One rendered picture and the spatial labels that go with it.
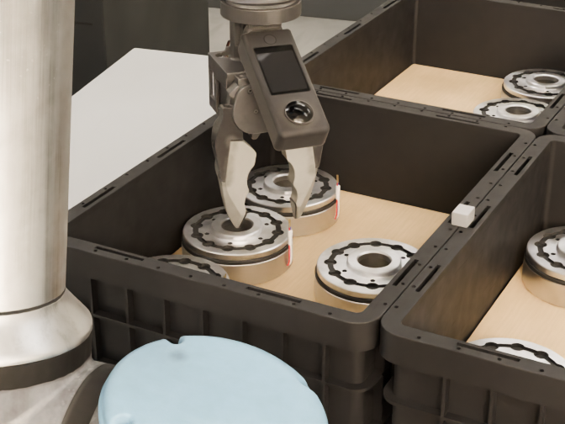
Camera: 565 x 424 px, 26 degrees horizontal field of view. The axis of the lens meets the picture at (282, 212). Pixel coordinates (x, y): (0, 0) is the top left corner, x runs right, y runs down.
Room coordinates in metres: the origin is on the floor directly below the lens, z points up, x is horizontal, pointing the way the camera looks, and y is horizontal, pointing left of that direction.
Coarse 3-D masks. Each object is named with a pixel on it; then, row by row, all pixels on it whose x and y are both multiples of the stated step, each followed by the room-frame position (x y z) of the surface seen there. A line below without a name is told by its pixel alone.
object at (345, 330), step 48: (336, 96) 1.17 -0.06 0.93; (192, 144) 1.06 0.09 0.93; (528, 144) 1.05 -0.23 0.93; (96, 192) 0.95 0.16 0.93; (480, 192) 0.95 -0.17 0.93; (432, 240) 0.86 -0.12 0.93; (144, 288) 0.82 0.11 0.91; (192, 288) 0.80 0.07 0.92; (240, 288) 0.78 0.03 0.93; (384, 288) 0.78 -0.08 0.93; (336, 336) 0.74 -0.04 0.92
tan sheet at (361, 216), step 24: (360, 216) 1.10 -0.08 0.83; (384, 216) 1.10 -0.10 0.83; (408, 216) 1.10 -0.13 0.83; (432, 216) 1.10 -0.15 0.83; (312, 240) 1.05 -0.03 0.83; (336, 240) 1.05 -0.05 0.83; (408, 240) 1.05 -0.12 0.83; (312, 264) 1.00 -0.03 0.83; (264, 288) 0.96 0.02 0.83; (288, 288) 0.96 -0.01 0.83; (312, 288) 0.96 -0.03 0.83
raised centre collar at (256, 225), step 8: (224, 216) 1.03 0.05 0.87; (248, 216) 1.03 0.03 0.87; (216, 224) 1.01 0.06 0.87; (224, 224) 1.02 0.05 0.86; (248, 224) 1.02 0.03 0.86; (256, 224) 1.01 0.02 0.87; (216, 232) 0.99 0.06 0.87; (224, 232) 0.99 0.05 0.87; (232, 232) 0.99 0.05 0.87; (240, 232) 0.99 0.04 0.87; (248, 232) 0.99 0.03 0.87; (256, 232) 0.99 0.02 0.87; (232, 240) 0.99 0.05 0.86; (240, 240) 0.99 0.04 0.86
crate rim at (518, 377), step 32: (512, 192) 0.96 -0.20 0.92; (480, 224) 0.89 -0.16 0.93; (448, 256) 0.83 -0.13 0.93; (416, 288) 0.78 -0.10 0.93; (384, 320) 0.74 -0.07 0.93; (384, 352) 0.73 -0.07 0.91; (416, 352) 0.71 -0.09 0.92; (448, 352) 0.70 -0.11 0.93; (480, 352) 0.70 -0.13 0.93; (480, 384) 0.69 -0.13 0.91; (512, 384) 0.68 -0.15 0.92; (544, 384) 0.67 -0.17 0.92
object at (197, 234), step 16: (256, 208) 1.05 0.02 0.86; (192, 224) 1.02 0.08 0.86; (208, 224) 1.02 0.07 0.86; (272, 224) 1.03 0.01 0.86; (192, 240) 0.99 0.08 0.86; (208, 240) 0.99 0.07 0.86; (224, 240) 0.99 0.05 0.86; (256, 240) 0.99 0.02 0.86; (272, 240) 0.99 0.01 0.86; (208, 256) 0.97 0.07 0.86; (224, 256) 0.96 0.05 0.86; (240, 256) 0.96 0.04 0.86; (256, 256) 0.96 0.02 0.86
